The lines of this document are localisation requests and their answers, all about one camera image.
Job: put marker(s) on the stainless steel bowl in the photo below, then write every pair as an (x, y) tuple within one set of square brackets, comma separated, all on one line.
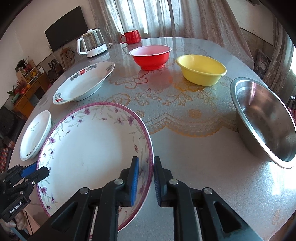
[(264, 123)]

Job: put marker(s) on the small white plate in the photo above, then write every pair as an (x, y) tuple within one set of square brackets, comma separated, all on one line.
[(35, 135)]

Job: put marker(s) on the black wall television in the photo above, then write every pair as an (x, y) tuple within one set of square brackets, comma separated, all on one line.
[(67, 28)]

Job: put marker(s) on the white plate red pattern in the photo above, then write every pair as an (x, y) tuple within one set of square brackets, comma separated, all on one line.
[(83, 83)]

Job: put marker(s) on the yellow plastic bowl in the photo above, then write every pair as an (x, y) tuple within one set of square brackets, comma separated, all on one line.
[(201, 70)]

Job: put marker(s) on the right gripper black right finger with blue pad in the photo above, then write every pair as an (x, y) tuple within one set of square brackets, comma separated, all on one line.
[(198, 214)]

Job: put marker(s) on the wooden sideboard cabinet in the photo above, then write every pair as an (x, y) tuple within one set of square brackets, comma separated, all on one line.
[(31, 80)]

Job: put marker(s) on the purple floral large plate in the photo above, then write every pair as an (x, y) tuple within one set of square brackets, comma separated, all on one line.
[(89, 148)]

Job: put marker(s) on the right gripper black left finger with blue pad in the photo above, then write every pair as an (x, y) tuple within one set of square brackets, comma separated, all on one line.
[(92, 214)]

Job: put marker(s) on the beige lace curtain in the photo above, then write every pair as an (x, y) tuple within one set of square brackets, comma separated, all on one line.
[(207, 20)]

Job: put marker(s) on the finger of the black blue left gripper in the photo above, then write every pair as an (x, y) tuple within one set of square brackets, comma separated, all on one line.
[(32, 174)]

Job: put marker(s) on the floral plastic tablecloth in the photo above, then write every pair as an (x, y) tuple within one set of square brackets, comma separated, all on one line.
[(193, 129)]

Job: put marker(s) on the red mug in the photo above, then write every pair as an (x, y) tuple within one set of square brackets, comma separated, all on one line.
[(130, 37)]

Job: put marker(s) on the glass electric kettle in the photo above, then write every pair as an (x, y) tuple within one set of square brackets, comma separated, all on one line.
[(91, 43)]

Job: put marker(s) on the red plastic bowl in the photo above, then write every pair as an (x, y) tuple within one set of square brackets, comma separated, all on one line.
[(151, 57)]

